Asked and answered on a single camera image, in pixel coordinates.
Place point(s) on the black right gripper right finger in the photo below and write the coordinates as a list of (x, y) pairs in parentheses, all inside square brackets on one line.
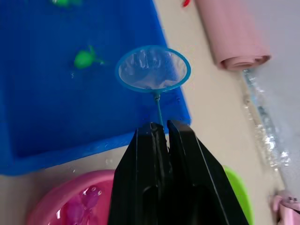
[(199, 178)]

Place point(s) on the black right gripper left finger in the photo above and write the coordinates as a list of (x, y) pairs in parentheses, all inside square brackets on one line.
[(131, 178)]

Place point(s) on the small blue fishing net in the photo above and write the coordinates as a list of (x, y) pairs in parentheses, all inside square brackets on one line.
[(152, 69)]

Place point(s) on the green plastic bucket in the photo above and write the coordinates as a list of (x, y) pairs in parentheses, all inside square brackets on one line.
[(239, 192)]

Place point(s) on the pink toy fish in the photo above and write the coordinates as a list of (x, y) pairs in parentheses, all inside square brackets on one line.
[(92, 197)]

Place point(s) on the pink plastic bucket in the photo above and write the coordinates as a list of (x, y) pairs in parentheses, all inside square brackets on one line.
[(70, 194)]

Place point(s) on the pink plastic cup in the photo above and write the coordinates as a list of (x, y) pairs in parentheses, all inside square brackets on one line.
[(284, 208)]

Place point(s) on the blue plastic water tub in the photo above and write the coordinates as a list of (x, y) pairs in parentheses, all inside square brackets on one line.
[(54, 93)]

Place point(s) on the green toy fish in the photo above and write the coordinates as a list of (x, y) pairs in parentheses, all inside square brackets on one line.
[(61, 2), (84, 59)]

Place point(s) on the red toy fish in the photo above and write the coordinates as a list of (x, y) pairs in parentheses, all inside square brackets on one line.
[(186, 2)]

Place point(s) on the rolled pink mat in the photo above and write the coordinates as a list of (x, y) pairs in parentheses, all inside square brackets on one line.
[(234, 37)]

